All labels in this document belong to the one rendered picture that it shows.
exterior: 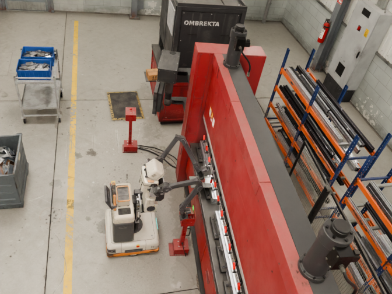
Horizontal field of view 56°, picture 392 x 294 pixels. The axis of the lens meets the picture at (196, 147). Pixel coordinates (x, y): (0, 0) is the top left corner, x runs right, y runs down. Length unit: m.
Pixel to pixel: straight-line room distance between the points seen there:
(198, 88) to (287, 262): 2.75
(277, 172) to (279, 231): 0.57
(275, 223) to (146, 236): 2.50
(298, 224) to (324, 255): 0.48
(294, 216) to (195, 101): 2.47
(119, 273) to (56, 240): 0.96
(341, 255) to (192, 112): 3.16
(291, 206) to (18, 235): 3.69
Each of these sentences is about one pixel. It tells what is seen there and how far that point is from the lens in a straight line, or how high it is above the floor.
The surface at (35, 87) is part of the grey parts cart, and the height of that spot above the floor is 0.33.
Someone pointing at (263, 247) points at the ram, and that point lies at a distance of 2.92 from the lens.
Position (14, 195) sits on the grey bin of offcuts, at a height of 0.32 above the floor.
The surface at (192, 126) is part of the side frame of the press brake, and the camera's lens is 5.02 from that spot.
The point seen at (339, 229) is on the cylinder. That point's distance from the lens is 2.19.
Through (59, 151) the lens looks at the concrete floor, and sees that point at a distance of 6.33.
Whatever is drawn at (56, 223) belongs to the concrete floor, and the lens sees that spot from 5.39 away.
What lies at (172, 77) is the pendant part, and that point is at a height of 1.85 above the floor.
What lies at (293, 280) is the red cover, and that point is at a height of 2.30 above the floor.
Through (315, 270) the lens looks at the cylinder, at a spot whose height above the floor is 2.39.
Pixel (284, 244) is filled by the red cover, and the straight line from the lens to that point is 2.59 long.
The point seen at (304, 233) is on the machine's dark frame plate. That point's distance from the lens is 2.71.
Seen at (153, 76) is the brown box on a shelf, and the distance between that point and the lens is 6.14.
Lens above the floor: 4.32
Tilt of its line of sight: 42 degrees down
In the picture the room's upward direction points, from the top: 11 degrees clockwise
